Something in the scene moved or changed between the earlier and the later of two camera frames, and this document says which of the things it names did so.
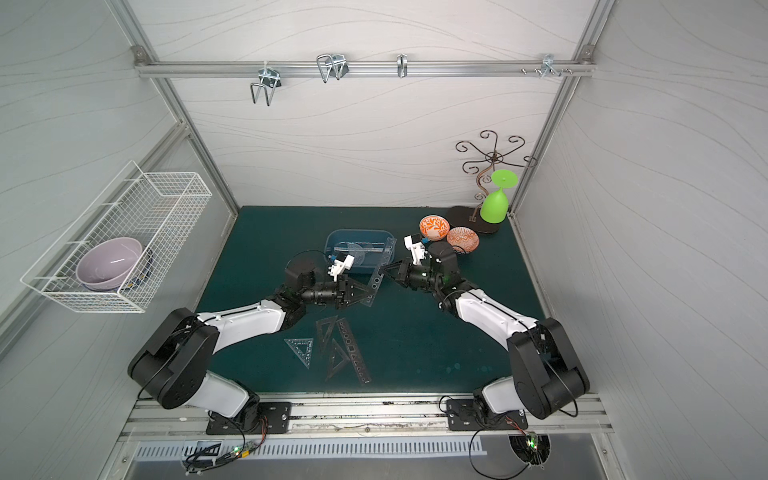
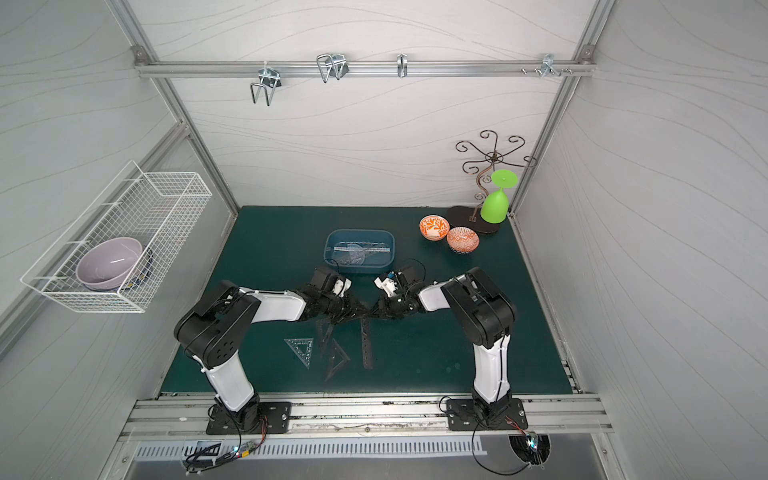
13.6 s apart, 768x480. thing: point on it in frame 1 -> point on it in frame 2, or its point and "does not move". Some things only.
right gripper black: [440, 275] -> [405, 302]
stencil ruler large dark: [362, 371] -> [367, 342]
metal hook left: [271, 80] does not move
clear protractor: [358, 253] does not move
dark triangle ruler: [337, 360] does not move
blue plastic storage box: [371, 249] does not move
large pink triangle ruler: [324, 340] does not move
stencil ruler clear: [378, 274] -> [363, 249]
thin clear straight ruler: [359, 248] does not move
